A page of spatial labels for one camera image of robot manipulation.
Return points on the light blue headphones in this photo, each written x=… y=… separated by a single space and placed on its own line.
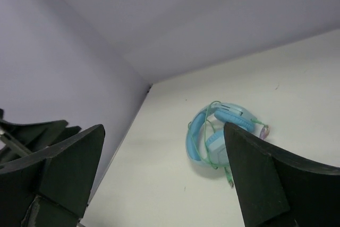
x=205 y=144

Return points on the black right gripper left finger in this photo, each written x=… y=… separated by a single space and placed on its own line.
x=52 y=187

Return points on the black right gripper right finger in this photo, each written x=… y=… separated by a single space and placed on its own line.
x=278 y=188

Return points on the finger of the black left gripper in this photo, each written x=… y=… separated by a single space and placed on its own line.
x=16 y=146
x=38 y=137

